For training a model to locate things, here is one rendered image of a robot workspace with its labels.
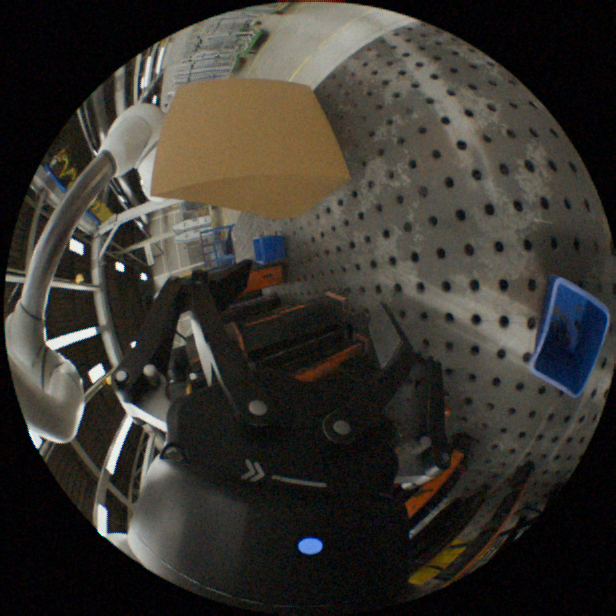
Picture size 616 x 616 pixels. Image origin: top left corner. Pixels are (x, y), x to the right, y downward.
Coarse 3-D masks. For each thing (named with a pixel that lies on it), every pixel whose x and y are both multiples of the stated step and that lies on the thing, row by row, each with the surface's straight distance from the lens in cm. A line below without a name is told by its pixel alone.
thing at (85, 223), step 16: (48, 176) 342; (48, 192) 358; (32, 224) 328; (80, 224) 446; (96, 224) 472; (32, 240) 313; (96, 240) 479; (96, 256) 465; (96, 272) 456; (96, 304) 446; (112, 352) 439; (80, 448) 295; (160, 448) 510; (96, 496) 281
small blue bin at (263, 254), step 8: (256, 240) 82; (264, 240) 72; (272, 240) 73; (280, 240) 75; (256, 248) 82; (264, 248) 72; (272, 248) 73; (280, 248) 75; (256, 256) 82; (264, 256) 72; (272, 256) 74; (280, 256) 75
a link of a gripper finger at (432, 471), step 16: (432, 368) 14; (416, 384) 16; (432, 384) 13; (416, 400) 13; (432, 400) 12; (416, 416) 12; (432, 416) 11; (416, 432) 11; (432, 432) 10; (432, 448) 9; (448, 448) 10; (432, 464) 9; (448, 464) 10
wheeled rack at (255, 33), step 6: (252, 30) 757; (258, 30) 638; (228, 36) 587; (252, 36) 603; (258, 36) 590; (246, 42) 684; (252, 42) 594; (198, 48) 717; (222, 48) 596; (246, 48) 600; (246, 54) 606; (186, 60) 623; (192, 60) 606
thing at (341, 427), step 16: (416, 352) 15; (400, 368) 12; (368, 384) 9; (384, 384) 10; (400, 384) 11; (352, 400) 8; (368, 400) 8; (384, 400) 9; (336, 416) 7; (352, 416) 7; (368, 416) 8; (320, 432) 6; (336, 432) 6; (352, 432) 7; (336, 448) 6
